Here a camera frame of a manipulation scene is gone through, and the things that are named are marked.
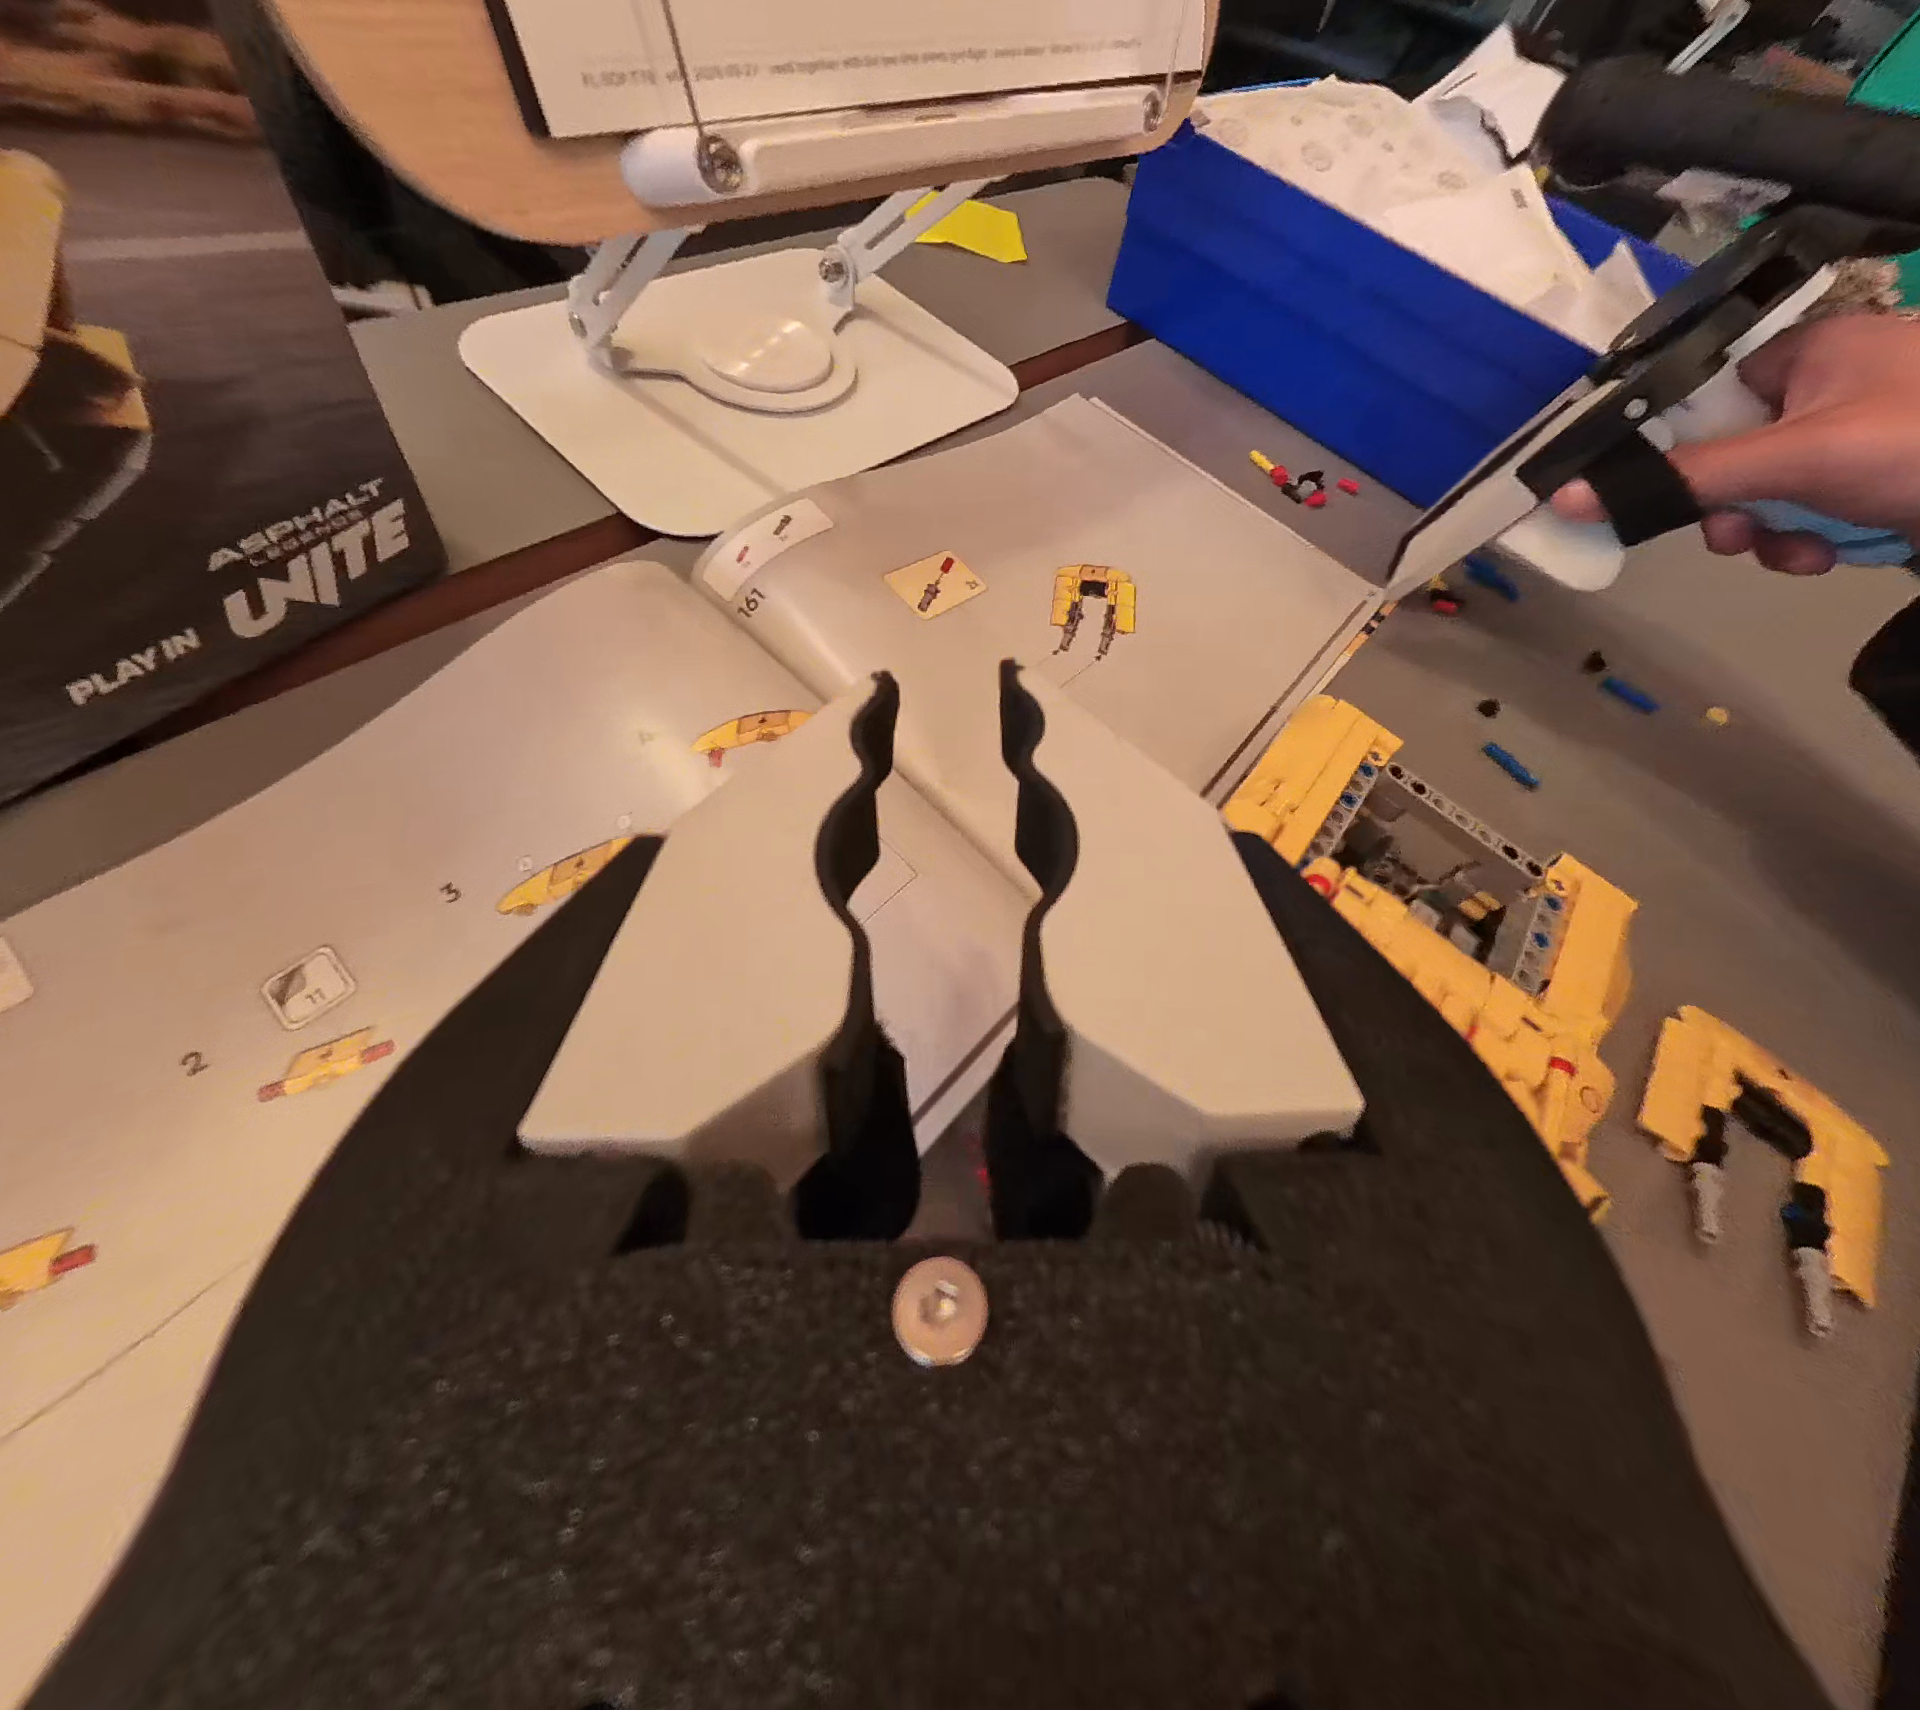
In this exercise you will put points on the blue plastic bin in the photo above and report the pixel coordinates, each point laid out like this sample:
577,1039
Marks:
1321,300

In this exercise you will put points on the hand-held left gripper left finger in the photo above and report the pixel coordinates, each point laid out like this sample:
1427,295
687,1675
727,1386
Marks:
691,991

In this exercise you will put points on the toy car set box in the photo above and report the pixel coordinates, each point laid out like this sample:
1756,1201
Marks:
225,390

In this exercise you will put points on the scattered small brick pins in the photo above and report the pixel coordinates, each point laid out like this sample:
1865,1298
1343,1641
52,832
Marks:
1302,488

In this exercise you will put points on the white printed paper bags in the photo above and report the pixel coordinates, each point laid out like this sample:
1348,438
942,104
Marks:
1425,194

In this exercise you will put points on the person's right hand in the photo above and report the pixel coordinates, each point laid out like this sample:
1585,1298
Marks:
1844,450

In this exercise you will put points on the grey desk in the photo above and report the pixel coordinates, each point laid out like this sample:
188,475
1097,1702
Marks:
1724,871

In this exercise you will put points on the open instruction booklet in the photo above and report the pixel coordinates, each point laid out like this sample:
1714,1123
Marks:
451,765

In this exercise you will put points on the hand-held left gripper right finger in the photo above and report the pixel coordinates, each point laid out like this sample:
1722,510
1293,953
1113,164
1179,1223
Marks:
1200,991

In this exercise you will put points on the yellow paper slip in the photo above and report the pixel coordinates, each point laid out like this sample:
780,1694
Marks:
983,232

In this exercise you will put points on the yellow toy brick car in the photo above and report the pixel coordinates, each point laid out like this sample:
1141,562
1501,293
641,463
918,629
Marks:
1514,1034

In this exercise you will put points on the wooden document stand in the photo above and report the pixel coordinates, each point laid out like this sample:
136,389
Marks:
374,14

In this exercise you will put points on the long blue brick pin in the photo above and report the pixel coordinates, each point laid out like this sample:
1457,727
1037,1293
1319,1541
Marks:
1510,765

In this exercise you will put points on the yellow black brick subassembly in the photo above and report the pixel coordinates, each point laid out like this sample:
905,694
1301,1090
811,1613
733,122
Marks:
1695,1080

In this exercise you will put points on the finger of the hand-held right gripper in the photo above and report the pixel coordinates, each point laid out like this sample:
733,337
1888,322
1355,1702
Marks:
1479,510

